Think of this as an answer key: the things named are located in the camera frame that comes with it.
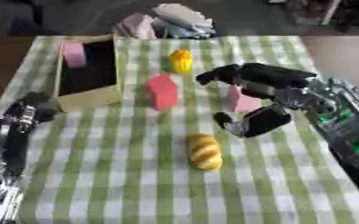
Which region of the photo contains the red block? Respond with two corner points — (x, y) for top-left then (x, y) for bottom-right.
(145, 73), (180, 111)

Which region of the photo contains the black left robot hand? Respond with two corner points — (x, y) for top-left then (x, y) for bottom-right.
(2, 91), (62, 134)

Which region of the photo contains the tan cardboard box black inside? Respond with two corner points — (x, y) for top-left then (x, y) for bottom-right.
(51, 34), (124, 113)

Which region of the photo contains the pink block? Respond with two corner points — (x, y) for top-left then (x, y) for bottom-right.
(61, 40), (89, 69)
(223, 84), (264, 114)

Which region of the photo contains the pile of bags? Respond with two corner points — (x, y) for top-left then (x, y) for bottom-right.
(110, 3), (218, 40)

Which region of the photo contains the toy bread loaf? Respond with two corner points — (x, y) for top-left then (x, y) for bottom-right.
(187, 133), (224, 172)

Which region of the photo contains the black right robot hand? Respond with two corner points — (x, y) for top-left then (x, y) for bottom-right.
(194, 62), (320, 139)

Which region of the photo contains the yellow toy corn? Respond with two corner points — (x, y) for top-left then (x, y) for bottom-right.
(167, 48), (195, 75)

